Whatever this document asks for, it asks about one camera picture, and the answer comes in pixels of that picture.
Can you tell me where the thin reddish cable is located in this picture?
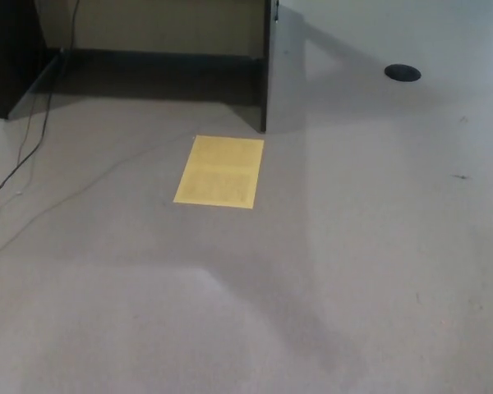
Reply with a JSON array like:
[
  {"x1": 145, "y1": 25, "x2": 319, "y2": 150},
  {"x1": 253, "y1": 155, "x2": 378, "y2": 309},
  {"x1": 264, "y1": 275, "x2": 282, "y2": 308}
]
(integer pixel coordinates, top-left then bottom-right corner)
[{"x1": 15, "y1": 92, "x2": 40, "y2": 165}]

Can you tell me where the black floor cable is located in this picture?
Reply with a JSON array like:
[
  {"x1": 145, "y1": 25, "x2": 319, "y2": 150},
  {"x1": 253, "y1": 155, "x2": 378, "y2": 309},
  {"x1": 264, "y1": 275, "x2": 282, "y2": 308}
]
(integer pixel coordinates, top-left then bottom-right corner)
[{"x1": 0, "y1": 0, "x2": 81, "y2": 204}]

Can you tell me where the thin grey floor cable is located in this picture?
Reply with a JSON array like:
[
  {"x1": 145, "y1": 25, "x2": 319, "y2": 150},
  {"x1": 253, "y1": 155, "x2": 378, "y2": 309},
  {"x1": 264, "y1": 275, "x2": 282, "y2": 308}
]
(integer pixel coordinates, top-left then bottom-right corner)
[{"x1": 0, "y1": 136, "x2": 196, "y2": 259}]

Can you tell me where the black round floor disc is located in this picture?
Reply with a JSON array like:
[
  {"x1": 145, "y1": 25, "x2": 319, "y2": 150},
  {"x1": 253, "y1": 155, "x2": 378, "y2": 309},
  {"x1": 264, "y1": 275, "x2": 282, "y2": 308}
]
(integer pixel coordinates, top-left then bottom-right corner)
[{"x1": 384, "y1": 63, "x2": 422, "y2": 83}]

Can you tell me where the yellow paper sheet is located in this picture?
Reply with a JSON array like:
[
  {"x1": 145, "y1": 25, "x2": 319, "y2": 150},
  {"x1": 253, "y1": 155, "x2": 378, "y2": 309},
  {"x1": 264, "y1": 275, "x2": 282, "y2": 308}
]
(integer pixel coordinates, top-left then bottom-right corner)
[{"x1": 173, "y1": 135, "x2": 265, "y2": 209}]

